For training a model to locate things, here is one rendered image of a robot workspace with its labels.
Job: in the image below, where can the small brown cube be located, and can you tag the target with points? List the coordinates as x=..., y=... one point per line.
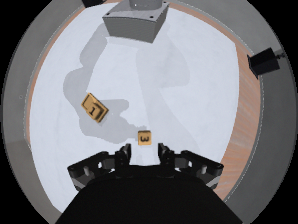
x=144, y=137
x=95, y=111

